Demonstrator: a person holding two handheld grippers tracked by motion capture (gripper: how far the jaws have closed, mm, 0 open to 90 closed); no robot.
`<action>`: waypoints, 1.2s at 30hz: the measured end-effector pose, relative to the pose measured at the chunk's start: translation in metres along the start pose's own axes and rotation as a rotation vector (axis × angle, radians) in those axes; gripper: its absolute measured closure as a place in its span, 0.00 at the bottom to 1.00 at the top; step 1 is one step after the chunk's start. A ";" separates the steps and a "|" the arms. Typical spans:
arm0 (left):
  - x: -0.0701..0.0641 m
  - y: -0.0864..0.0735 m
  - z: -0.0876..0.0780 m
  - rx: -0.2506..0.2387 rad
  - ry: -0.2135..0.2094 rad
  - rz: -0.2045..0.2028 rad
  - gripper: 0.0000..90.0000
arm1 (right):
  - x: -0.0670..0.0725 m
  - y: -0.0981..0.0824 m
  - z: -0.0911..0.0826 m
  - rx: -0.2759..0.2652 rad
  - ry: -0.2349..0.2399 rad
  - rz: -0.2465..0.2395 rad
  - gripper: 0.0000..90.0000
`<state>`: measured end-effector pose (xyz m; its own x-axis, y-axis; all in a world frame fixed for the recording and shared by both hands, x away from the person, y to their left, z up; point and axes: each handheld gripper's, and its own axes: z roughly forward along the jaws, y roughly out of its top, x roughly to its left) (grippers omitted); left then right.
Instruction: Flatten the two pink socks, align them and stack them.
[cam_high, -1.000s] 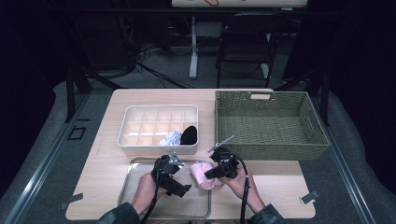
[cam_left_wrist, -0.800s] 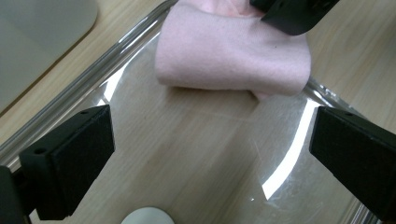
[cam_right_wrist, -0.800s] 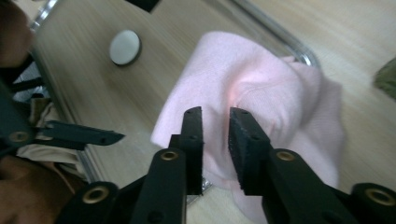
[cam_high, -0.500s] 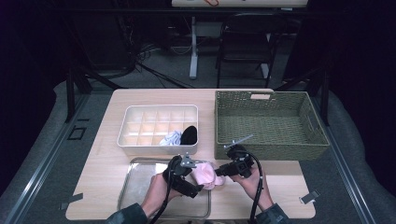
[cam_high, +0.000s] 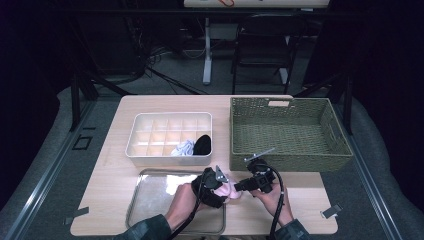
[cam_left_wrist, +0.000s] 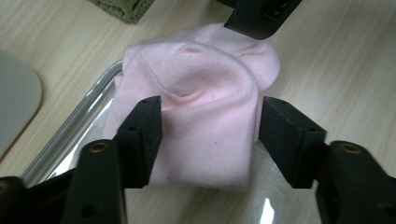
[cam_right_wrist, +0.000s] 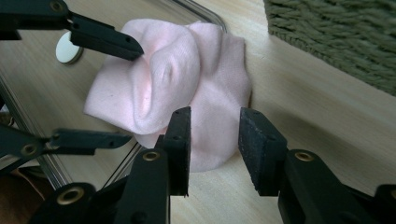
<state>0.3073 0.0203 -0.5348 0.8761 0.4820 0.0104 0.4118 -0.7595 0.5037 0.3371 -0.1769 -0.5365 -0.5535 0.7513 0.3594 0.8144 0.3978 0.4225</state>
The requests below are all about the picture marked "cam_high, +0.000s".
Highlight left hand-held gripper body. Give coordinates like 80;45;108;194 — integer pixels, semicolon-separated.
191;164;231;209

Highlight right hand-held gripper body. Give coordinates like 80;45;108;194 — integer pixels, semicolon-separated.
243;147;278;194

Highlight pink sock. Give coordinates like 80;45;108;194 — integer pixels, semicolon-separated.
213;164;243;203

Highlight green woven basket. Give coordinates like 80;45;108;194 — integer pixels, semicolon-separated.
229;96;354;173

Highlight black sock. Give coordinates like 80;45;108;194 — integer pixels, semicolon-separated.
192;134;213;157

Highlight white sock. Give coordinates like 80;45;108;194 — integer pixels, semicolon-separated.
170;139;196;158

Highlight clear plastic box lid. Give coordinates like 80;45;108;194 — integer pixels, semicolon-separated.
125;168;228;236

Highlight white compartment storage box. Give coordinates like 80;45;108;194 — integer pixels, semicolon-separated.
124;111;214;168

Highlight person's right hand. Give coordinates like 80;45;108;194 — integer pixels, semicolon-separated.
252;182;294;228

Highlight person's left hand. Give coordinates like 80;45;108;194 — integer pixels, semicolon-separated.
164;182;204;231

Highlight white desk leg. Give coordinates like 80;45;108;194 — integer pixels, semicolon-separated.
279;34;290;85
202;17;214;86

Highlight black metal stand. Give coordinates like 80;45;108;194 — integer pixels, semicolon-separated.
294;71;354;136
69;66;134;133

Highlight black folding chair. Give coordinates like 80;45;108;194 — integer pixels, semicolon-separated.
230;13;309;95

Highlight grey floor tape strip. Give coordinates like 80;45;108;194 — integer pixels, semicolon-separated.
63;206;90;226

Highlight light desk top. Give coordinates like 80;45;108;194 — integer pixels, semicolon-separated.
183;0;330;9

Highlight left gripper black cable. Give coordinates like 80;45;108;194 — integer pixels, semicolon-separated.
166;173;206;240

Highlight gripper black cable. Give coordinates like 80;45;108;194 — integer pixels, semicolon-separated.
166;173;206;240
263;164;286;240

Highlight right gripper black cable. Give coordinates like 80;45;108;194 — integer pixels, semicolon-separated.
263;164;286;240

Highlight aluminium floor rail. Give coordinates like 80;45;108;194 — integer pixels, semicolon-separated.
333;103;404;240
3;99;98;240

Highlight black floor cables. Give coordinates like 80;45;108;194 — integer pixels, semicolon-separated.
126;19;201;96

